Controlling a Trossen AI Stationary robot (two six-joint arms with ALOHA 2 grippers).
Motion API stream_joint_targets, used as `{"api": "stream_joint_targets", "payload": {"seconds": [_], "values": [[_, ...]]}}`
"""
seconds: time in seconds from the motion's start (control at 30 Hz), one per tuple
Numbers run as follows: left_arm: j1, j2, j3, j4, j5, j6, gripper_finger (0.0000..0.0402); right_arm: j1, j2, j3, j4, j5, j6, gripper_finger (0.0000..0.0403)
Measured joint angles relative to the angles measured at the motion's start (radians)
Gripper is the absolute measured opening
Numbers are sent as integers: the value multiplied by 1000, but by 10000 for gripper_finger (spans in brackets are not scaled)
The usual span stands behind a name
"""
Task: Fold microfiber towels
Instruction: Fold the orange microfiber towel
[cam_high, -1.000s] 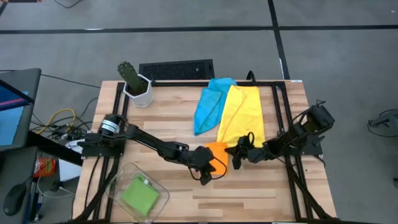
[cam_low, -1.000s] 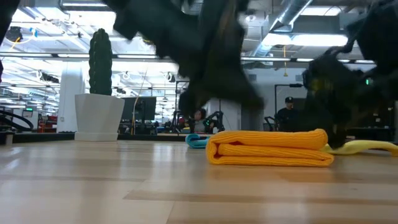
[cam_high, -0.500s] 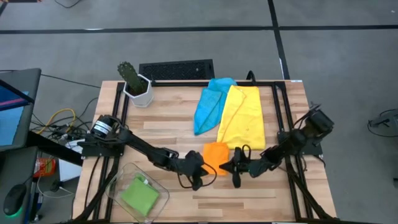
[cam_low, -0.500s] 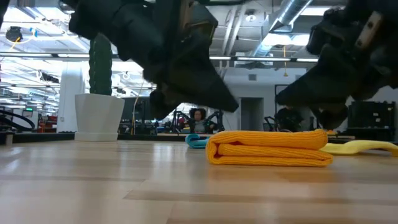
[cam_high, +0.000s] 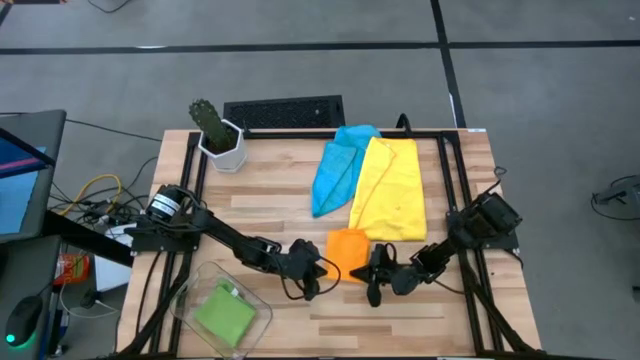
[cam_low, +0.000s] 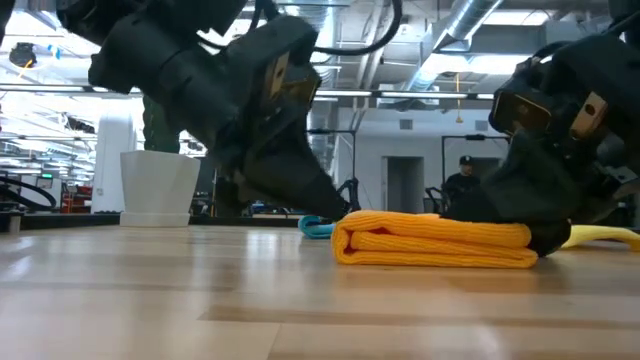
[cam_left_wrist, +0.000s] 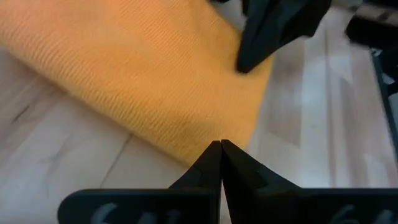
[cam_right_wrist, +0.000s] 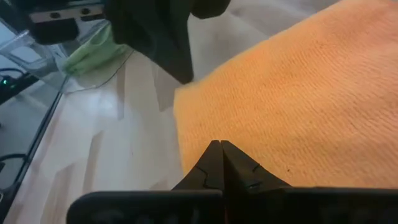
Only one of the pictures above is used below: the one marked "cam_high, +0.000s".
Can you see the yellow microfiber towel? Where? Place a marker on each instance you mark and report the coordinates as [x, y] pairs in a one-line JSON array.
[[392, 195]]

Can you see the black metal beam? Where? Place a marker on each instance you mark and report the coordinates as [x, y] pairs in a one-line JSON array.
[[85, 240]]

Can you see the dark green cactus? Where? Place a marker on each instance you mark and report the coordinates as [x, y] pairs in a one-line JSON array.
[[210, 125]]

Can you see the laptop screen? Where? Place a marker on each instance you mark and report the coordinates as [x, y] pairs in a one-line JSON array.
[[25, 175]]

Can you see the blue microfiber towel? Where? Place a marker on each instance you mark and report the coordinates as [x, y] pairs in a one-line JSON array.
[[335, 175]]

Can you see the orange microfiber towel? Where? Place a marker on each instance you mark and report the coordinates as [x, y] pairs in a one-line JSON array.
[[347, 250]]

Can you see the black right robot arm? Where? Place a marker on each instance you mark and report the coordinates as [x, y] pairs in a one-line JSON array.
[[480, 220]]

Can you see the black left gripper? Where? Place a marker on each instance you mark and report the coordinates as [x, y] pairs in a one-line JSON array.
[[292, 262]]

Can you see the white hexagonal plant pot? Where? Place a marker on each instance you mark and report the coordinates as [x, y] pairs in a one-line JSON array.
[[227, 160]]

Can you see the clear plastic bin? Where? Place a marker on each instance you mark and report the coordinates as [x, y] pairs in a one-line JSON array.
[[190, 300]]

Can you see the black aluminium table frame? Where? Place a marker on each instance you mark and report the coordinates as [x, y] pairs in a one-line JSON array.
[[300, 135]]

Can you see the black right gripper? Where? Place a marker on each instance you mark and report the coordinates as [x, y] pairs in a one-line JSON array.
[[406, 277]]

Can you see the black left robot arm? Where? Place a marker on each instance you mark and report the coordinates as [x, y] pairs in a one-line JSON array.
[[225, 232]]

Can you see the grey stand base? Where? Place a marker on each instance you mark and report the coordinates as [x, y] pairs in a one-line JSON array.
[[620, 195]]

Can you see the black computer mouse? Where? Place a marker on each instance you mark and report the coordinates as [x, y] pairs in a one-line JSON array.
[[22, 320]]

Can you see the white box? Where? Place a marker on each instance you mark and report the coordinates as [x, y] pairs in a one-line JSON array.
[[112, 275]]

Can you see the green microfiber towel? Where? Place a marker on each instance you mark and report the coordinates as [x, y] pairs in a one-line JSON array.
[[225, 315]]

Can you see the grey side desk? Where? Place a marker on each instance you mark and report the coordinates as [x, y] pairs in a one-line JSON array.
[[25, 270]]

